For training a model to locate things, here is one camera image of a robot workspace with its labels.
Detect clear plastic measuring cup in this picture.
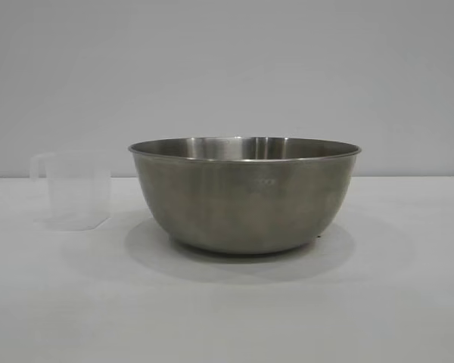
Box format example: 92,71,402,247
29,150,112,231

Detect stainless steel mixing bowl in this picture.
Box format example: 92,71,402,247
127,135,363,253

